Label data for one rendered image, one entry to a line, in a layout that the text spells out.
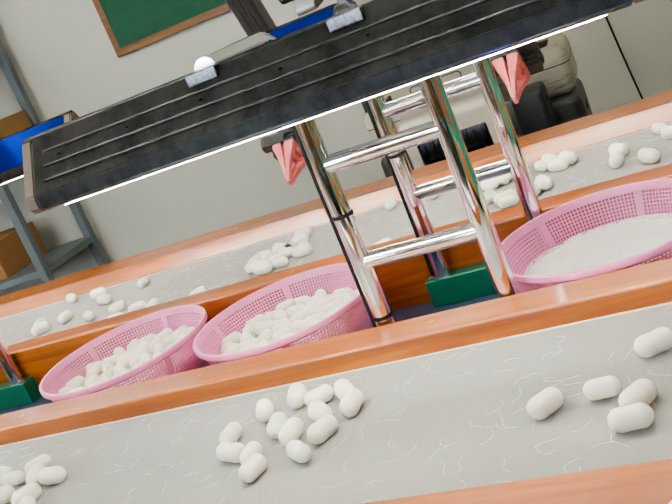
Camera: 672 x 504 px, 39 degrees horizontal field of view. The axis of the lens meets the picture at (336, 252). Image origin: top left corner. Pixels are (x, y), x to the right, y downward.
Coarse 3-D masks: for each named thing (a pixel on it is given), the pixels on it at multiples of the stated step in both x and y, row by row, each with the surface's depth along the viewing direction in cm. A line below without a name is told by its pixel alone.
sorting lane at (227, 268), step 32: (608, 160) 144; (448, 192) 163; (544, 192) 141; (384, 224) 160; (224, 256) 184; (320, 256) 156; (128, 288) 191; (160, 288) 180; (192, 288) 170; (0, 320) 211; (32, 320) 198; (96, 320) 176
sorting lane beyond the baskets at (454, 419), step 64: (640, 320) 90; (320, 384) 106; (384, 384) 99; (448, 384) 93; (512, 384) 88; (576, 384) 83; (0, 448) 128; (64, 448) 118; (128, 448) 110; (192, 448) 103; (320, 448) 91; (384, 448) 86; (448, 448) 81; (512, 448) 77; (576, 448) 74; (640, 448) 70
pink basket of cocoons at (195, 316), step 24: (168, 312) 151; (192, 312) 147; (120, 336) 152; (144, 336) 152; (192, 336) 133; (72, 360) 147; (96, 360) 150; (168, 360) 130; (192, 360) 135; (48, 384) 140; (120, 384) 128
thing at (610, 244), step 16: (608, 224) 120; (624, 224) 117; (640, 224) 115; (656, 224) 115; (576, 240) 119; (592, 240) 116; (608, 240) 113; (624, 240) 114; (640, 240) 110; (656, 240) 108; (544, 256) 120; (560, 256) 117; (576, 256) 112; (592, 256) 112; (608, 256) 109; (624, 256) 107; (528, 272) 117; (544, 272) 112; (560, 272) 111
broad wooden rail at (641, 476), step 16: (640, 464) 64; (656, 464) 63; (528, 480) 68; (544, 480) 67; (560, 480) 66; (576, 480) 65; (592, 480) 65; (608, 480) 64; (624, 480) 63; (640, 480) 62; (656, 480) 62; (416, 496) 71; (432, 496) 70; (448, 496) 70; (464, 496) 69; (480, 496) 68; (496, 496) 67; (512, 496) 66; (528, 496) 66; (544, 496) 65; (560, 496) 64; (576, 496) 64; (592, 496) 63; (608, 496) 62; (624, 496) 62; (640, 496) 61; (656, 496) 60
